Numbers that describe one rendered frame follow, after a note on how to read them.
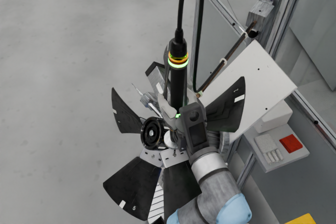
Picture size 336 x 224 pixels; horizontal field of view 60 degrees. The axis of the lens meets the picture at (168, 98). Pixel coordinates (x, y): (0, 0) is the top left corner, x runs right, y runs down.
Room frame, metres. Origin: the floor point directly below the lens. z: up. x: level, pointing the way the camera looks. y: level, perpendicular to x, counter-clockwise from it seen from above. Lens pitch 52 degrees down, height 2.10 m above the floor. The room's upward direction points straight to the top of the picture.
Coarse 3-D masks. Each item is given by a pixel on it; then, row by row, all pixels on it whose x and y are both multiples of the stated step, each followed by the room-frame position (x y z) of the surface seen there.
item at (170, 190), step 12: (168, 168) 0.42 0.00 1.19; (180, 168) 0.42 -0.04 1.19; (168, 180) 0.38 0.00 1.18; (180, 180) 0.38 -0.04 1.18; (192, 180) 0.38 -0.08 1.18; (168, 192) 0.34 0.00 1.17; (180, 192) 0.34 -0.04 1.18; (192, 192) 0.34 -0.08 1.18; (168, 204) 0.31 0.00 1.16; (180, 204) 0.31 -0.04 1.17; (168, 216) 0.27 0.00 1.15
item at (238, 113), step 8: (240, 80) 0.61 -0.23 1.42; (232, 88) 0.59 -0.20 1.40; (240, 88) 0.56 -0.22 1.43; (224, 96) 0.57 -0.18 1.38; (232, 96) 0.55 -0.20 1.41; (208, 104) 0.59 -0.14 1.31; (216, 104) 0.55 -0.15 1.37; (224, 104) 0.53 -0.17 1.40; (232, 104) 0.51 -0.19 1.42; (240, 104) 0.49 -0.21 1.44; (208, 112) 0.53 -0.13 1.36; (216, 112) 0.51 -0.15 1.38; (224, 112) 0.49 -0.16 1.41; (232, 112) 0.48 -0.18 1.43; (240, 112) 0.46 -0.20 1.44; (208, 120) 0.49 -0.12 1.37; (216, 120) 0.47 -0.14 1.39; (224, 120) 0.46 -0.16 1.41; (232, 120) 0.45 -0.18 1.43; (240, 120) 0.44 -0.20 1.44; (208, 128) 0.46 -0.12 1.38; (216, 128) 0.44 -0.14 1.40; (224, 128) 0.43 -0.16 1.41; (232, 128) 0.42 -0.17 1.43
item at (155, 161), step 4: (144, 148) 0.52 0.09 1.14; (144, 152) 0.51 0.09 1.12; (148, 152) 0.51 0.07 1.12; (152, 152) 0.51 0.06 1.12; (156, 152) 0.51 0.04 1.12; (140, 156) 0.50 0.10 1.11; (144, 156) 0.50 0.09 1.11; (148, 156) 0.50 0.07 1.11; (156, 156) 0.50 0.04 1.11; (148, 160) 0.49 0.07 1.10; (152, 160) 0.49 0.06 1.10; (156, 160) 0.49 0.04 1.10; (156, 164) 0.48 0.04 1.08; (160, 164) 0.48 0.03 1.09
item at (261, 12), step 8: (264, 0) 1.02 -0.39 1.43; (256, 8) 0.98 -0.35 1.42; (264, 8) 0.98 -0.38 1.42; (272, 8) 0.98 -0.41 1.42; (248, 16) 0.96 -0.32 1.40; (256, 16) 0.94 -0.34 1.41; (264, 16) 0.93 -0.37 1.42; (248, 24) 0.96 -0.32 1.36; (256, 24) 0.94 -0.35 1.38; (264, 24) 0.94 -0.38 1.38
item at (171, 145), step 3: (168, 132) 0.48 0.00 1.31; (165, 135) 0.47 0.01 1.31; (168, 135) 0.47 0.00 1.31; (165, 138) 0.46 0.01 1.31; (168, 138) 0.46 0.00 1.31; (165, 141) 0.45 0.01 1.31; (168, 141) 0.45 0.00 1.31; (171, 141) 0.45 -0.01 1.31; (165, 144) 0.45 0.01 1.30; (168, 144) 0.44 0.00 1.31; (171, 144) 0.44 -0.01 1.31; (174, 144) 0.44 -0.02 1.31; (168, 147) 0.44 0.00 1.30; (171, 147) 0.43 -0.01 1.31; (174, 147) 0.43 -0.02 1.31; (177, 147) 0.43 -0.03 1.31
